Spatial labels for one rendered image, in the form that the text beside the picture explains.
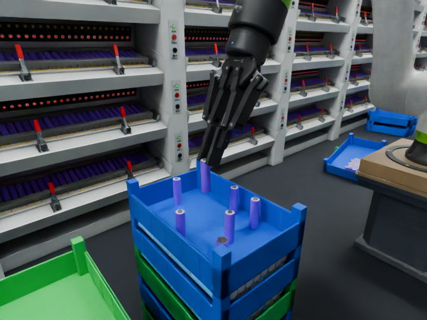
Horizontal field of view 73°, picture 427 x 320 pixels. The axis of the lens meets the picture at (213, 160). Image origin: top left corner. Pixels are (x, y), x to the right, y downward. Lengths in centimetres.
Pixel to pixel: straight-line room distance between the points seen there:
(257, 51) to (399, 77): 60
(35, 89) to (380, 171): 101
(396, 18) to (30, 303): 105
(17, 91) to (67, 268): 50
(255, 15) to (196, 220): 39
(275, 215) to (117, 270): 60
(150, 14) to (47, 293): 84
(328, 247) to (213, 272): 74
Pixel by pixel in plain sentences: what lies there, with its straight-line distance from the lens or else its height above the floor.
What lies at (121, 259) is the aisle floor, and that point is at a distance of 106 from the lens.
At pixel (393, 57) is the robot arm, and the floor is 63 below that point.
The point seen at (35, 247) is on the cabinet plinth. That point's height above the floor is 4.
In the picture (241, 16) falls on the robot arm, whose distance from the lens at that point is 53.
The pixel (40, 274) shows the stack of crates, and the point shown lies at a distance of 65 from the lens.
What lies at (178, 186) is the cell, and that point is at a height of 37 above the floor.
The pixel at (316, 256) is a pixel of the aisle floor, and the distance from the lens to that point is 108.
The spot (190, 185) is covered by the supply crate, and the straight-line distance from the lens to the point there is 72.
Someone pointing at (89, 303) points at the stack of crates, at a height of 24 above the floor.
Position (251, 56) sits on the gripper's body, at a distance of 52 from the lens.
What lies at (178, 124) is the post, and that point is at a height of 37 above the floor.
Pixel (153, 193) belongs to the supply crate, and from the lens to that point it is 67.
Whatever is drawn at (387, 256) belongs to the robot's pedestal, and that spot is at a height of 2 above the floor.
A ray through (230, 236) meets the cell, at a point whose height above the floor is 34.
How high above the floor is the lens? 66
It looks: 22 degrees down
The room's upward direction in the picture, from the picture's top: straight up
